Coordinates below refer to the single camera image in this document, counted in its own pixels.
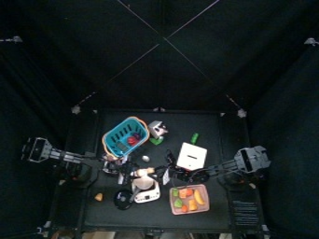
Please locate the cream toy eggshell half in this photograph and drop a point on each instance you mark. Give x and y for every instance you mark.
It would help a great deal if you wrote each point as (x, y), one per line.
(142, 172)

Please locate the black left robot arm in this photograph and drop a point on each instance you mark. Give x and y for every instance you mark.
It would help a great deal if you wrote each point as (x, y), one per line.
(49, 153)

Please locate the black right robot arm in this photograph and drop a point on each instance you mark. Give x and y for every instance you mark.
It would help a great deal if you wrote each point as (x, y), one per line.
(240, 163)

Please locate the white paper tag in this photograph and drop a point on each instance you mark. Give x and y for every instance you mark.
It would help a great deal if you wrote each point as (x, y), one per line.
(165, 177)

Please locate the beige cup on scale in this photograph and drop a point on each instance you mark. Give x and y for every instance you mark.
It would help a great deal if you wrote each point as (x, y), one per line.
(142, 182)

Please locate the grey toy egg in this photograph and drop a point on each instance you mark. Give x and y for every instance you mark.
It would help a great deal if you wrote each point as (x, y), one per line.
(145, 158)

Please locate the white square box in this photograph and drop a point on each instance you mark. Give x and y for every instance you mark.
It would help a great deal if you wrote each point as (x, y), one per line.
(191, 156)

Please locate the grey block in basket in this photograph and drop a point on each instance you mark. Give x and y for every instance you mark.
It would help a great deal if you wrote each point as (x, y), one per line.
(121, 147)

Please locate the red orange toy food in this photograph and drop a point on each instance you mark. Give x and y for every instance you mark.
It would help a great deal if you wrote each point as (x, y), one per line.
(185, 193)

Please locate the green toy leaf piece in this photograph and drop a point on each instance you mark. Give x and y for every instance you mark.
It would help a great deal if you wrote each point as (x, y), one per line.
(156, 141)

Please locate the small green toy food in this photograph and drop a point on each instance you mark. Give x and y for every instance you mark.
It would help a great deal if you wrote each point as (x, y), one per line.
(175, 192)

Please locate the white kitchen scale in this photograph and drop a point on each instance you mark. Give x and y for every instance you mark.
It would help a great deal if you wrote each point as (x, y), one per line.
(148, 194)

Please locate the black toy frying pan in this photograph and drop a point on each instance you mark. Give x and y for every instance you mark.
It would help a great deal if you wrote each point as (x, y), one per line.
(122, 199)

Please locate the yellow toy banana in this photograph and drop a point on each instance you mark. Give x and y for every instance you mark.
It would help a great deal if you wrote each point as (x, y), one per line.
(199, 197)

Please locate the pink food tray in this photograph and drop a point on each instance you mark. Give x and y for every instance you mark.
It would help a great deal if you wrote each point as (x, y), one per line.
(189, 199)

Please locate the red toy in basket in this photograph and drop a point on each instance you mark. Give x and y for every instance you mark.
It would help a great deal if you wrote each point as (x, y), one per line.
(132, 140)

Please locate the green toy vegetable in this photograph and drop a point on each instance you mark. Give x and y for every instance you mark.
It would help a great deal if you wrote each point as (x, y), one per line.
(193, 138)

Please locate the teal basket with orange rim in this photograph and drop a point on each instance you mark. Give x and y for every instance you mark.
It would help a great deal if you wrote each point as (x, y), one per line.
(125, 136)

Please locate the round green toy food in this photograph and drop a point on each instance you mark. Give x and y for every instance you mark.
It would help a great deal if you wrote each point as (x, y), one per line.
(177, 203)

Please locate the grey white toy figure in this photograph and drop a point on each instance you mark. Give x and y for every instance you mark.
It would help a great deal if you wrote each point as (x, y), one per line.
(157, 129)

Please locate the orange toy food wedge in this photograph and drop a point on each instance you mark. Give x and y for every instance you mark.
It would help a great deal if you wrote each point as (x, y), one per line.
(98, 196)

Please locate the orange toy food piece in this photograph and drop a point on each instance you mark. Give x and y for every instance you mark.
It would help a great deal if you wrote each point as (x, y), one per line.
(192, 205)

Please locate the small red toy food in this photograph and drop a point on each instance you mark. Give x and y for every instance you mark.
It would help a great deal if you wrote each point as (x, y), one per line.
(184, 208)

